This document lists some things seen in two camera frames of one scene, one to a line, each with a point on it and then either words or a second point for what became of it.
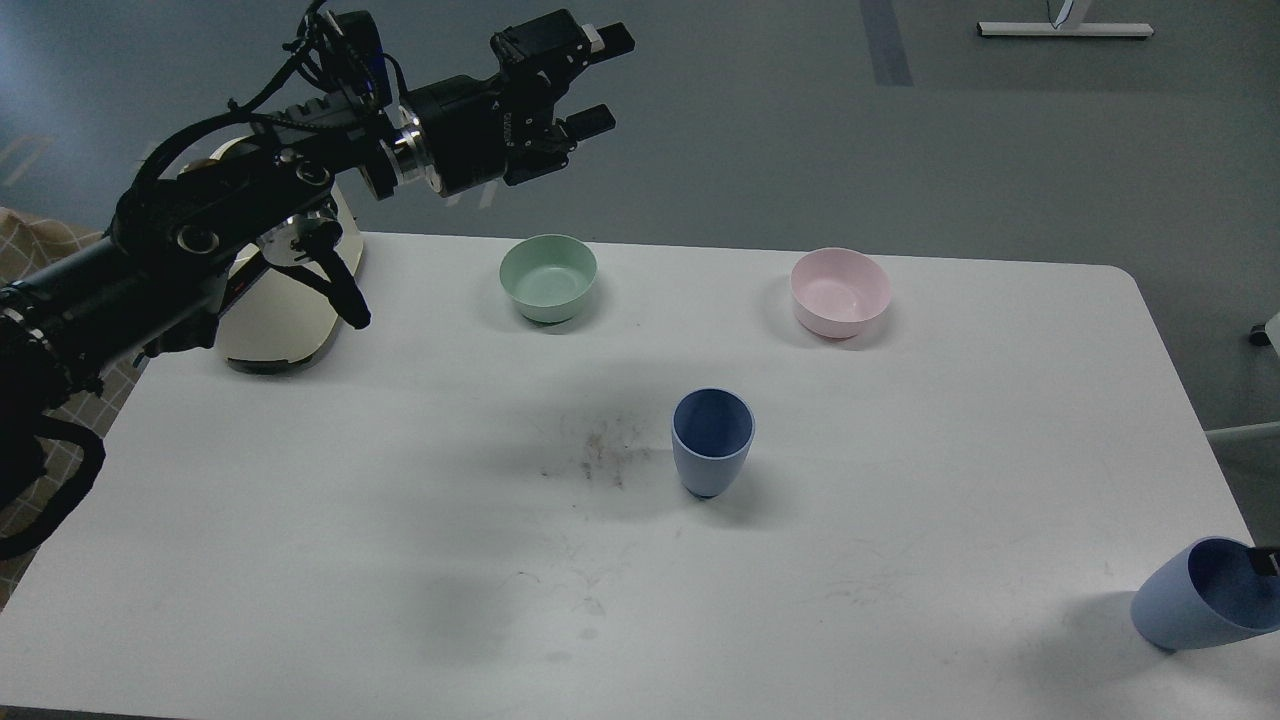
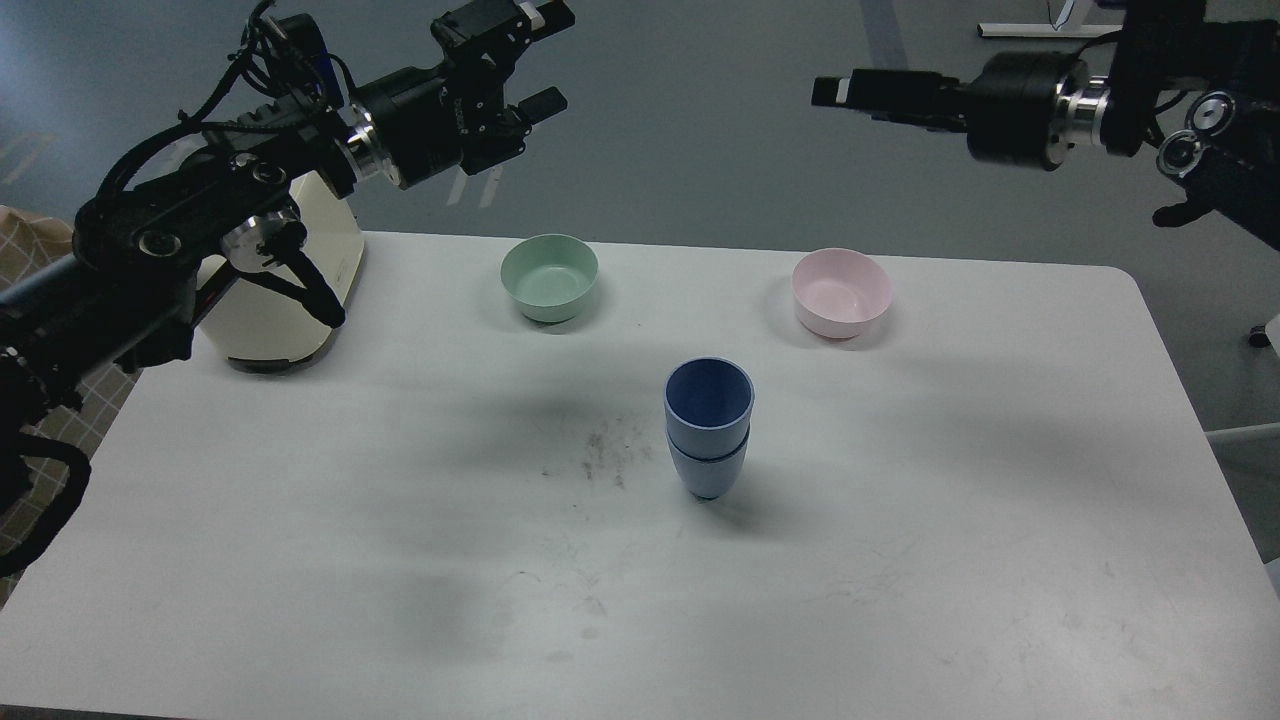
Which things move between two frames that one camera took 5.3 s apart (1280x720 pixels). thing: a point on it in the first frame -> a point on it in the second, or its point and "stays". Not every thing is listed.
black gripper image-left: (465, 131) -> (432, 120)
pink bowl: (834, 291) stays
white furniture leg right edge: (1272, 330) stays
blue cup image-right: (1208, 596) -> (709, 404)
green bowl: (548, 275) stays
